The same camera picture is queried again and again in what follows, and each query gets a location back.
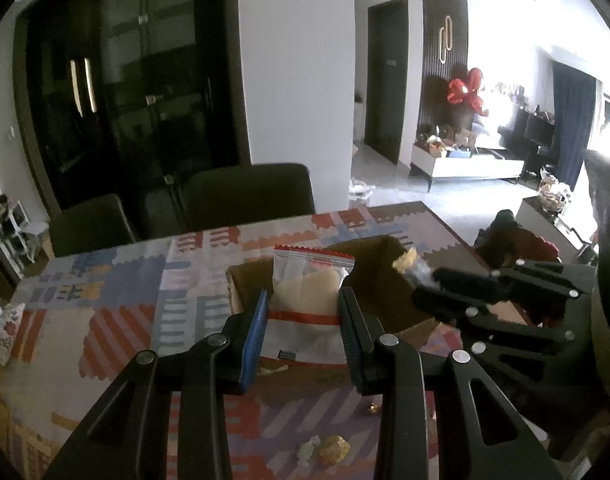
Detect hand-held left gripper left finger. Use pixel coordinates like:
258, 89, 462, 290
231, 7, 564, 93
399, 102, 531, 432
42, 287, 269, 480

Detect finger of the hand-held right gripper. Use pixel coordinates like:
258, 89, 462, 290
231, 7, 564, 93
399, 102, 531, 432
411, 287, 576, 357
432, 260, 588, 306

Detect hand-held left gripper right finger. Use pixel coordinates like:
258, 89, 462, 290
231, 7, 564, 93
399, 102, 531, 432
339, 287, 560, 480

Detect clear candy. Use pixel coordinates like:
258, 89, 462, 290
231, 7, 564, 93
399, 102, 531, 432
392, 247, 438, 291

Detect brown cardboard box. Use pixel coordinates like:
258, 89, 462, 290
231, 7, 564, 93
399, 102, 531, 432
226, 235, 453, 361

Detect clear rice cracker packet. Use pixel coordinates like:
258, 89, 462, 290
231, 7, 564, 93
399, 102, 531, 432
260, 244, 356, 365

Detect black chair with red cloth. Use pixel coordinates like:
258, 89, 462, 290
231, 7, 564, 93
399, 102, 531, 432
477, 210, 560, 271

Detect red cloth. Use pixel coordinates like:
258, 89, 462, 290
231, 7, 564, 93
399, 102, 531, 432
515, 232, 560, 263

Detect small side table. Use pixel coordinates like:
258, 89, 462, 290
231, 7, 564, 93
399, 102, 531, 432
515, 195, 598, 261

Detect gold foil candy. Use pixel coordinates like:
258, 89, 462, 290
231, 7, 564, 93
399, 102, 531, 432
319, 435, 351, 466

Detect white low cabinet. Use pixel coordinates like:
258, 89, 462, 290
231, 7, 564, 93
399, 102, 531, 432
410, 141, 526, 193

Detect pale wrapped candy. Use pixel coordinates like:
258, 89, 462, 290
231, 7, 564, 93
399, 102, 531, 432
296, 436, 322, 466

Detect dark dining chair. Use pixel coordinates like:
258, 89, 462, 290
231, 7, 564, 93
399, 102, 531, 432
177, 162, 316, 233
49, 194, 136, 258

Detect black monitor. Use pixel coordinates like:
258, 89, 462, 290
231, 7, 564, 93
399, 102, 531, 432
524, 112, 556, 148

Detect red flower decoration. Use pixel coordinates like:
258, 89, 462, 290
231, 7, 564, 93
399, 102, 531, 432
446, 67, 488, 116

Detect dark blue curtain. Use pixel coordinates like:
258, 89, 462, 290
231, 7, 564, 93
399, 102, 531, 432
552, 61, 598, 191

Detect dark interior door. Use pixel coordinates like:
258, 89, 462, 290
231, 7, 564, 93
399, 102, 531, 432
365, 0, 410, 166

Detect floral pillow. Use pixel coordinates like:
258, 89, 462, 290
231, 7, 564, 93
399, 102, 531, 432
0, 302, 26, 367

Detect white shoe rack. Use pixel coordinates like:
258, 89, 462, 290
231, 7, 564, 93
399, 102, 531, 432
0, 200, 36, 266

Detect dark glass sliding doors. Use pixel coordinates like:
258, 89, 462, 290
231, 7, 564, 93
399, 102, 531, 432
15, 0, 248, 213

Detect dark slatted wall panel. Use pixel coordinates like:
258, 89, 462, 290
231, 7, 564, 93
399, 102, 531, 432
417, 0, 470, 146

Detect looped wall light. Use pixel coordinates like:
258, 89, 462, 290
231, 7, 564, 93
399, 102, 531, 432
437, 16, 454, 66

